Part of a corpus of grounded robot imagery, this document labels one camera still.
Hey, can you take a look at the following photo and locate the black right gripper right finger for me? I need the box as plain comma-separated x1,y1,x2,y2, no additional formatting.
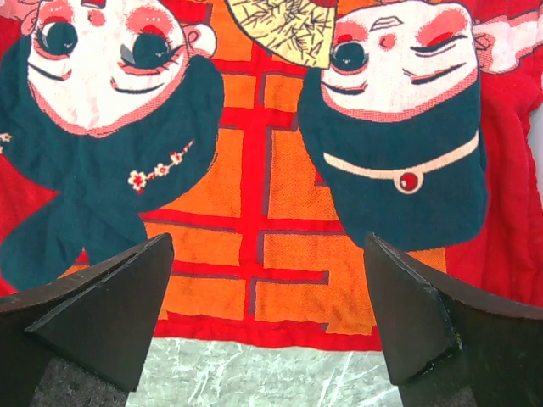
364,234,542,406

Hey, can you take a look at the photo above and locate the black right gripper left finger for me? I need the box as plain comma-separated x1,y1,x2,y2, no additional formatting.
1,233,174,406

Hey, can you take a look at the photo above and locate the red cartoon pillowcase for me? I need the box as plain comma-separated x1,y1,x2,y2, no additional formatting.
1,1,542,350

